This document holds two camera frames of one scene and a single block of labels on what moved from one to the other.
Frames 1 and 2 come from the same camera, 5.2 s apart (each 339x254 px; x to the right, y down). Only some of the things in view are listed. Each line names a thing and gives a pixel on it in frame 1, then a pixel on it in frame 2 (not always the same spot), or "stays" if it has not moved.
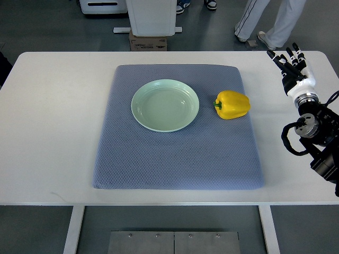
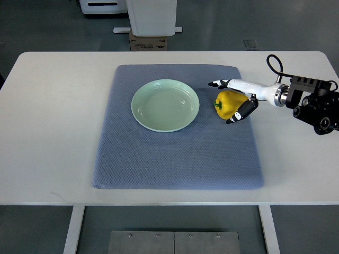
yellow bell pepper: x=230 y=105 stays
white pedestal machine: x=151 y=18 stays
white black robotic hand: x=296 y=76 → x=268 y=93
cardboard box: x=147 y=43 stays
